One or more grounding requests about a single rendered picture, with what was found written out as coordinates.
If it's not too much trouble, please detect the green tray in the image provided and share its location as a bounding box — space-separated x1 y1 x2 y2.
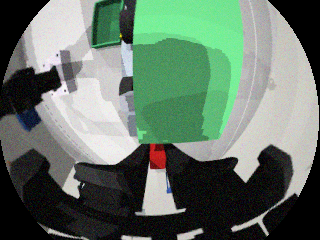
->
91 0 125 49
96 1 123 44

